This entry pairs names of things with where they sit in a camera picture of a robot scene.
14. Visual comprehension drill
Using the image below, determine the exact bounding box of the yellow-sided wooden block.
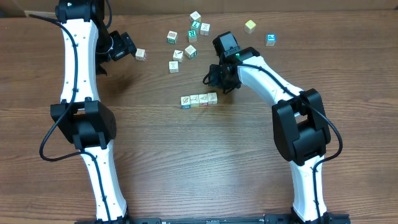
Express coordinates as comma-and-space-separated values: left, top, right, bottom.
207, 92, 218, 105

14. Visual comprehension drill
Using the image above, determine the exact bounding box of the red Q wooden block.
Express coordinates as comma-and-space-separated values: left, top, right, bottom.
199, 94, 209, 106

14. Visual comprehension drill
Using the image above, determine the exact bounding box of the yellow-edged wooden block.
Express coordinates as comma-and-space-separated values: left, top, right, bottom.
190, 95, 200, 107

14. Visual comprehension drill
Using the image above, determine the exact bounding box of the blue-edged wooden block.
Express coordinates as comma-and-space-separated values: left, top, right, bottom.
180, 96, 191, 109

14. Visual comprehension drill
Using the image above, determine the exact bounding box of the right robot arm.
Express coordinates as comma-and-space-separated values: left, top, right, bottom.
203, 32, 331, 223

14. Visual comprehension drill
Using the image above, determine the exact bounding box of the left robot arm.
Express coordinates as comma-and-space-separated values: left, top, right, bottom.
50, 1, 137, 223

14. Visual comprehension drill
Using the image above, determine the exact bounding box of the red-sided left wooden block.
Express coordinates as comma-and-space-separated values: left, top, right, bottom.
135, 49, 147, 61

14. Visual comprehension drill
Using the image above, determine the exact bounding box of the green-sided tilted wooden block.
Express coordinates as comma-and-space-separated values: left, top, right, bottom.
184, 45, 197, 59

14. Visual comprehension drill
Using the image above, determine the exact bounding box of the green B wooden block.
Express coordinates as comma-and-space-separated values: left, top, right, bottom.
167, 30, 178, 44

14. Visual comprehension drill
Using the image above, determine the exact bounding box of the wooden block red picture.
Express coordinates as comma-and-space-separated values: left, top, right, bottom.
173, 50, 183, 63

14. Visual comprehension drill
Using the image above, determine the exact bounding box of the blue-sided wooden block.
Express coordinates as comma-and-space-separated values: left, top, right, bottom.
200, 23, 211, 36

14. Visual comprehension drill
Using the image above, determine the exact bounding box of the plain wooden block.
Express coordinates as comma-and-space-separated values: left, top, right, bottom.
169, 61, 179, 73

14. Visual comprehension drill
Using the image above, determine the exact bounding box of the green R wooden block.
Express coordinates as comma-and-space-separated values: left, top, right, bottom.
187, 30, 197, 43

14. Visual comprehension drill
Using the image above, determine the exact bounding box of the yellow top wooden block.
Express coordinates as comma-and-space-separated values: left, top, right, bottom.
244, 20, 256, 34

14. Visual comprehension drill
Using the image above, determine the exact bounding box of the blue P wooden block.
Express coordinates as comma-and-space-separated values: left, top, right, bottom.
266, 34, 277, 47

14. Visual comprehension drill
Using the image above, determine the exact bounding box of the green L wooden block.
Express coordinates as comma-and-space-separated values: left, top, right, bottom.
190, 21, 201, 32

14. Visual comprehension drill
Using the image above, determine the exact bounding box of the top wooden letter block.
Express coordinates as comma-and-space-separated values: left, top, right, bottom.
190, 11, 201, 22

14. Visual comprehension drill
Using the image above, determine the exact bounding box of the brown cardboard backdrop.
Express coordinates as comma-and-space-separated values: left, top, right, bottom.
0, 0, 398, 18

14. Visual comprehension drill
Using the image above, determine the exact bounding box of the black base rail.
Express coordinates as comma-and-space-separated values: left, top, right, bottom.
75, 212, 351, 224

